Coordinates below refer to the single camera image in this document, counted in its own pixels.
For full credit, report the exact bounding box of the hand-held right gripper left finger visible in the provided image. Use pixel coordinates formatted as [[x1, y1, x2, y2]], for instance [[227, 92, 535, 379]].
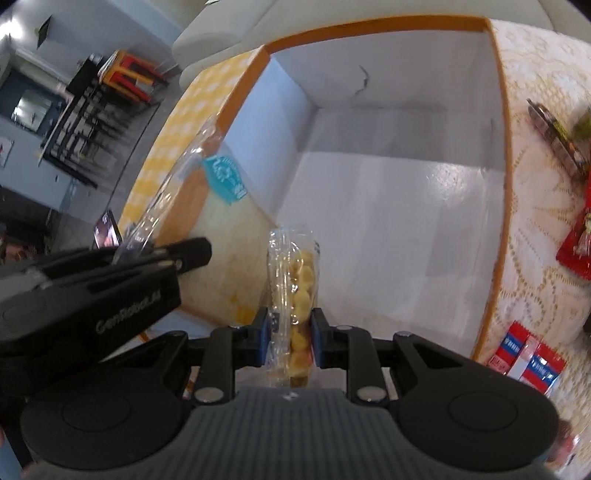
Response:
[[99, 307, 269, 407]]

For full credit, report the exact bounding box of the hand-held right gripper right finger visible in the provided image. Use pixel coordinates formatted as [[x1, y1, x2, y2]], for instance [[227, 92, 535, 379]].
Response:
[[310, 307, 468, 407]]

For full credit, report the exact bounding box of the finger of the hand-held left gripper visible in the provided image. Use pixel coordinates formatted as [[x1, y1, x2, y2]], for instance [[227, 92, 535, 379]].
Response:
[[113, 237, 213, 276], [111, 257, 182, 283]]

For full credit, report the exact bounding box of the clear packet of yellow puffs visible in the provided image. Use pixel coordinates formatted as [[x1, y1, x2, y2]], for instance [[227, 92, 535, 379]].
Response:
[[267, 226, 322, 388]]

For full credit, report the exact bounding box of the white box with orange rim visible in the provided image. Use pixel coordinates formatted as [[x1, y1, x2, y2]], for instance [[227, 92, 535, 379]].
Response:
[[185, 16, 512, 370]]

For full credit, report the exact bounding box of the red and blue snack packet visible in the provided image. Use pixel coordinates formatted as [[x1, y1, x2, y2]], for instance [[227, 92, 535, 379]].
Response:
[[487, 320, 539, 377], [521, 342, 568, 398]]

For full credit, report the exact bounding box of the red and yellow snack packet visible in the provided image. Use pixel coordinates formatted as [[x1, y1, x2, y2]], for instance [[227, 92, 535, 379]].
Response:
[[556, 208, 591, 278]]

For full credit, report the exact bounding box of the smartphone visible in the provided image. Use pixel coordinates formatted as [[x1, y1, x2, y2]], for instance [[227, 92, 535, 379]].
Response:
[[93, 210, 123, 251]]

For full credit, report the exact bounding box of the black dining table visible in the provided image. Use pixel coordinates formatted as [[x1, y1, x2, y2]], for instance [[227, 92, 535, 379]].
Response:
[[39, 85, 161, 188]]

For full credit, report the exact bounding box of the red plastic stool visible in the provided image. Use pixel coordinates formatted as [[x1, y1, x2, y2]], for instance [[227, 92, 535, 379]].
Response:
[[108, 58, 169, 104]]

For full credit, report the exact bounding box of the dark framed window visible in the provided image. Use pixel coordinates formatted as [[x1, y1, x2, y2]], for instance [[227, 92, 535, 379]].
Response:
[[0, 51, 63, 139]]

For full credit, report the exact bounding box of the yellow checked lace tablecloth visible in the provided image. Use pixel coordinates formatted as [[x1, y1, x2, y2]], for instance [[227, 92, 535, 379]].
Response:
[[117, 18, 591, 480]]

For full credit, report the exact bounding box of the dark snack packet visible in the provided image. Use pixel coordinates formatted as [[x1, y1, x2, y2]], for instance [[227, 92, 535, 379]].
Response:
[[527, 98, 591, 178]]

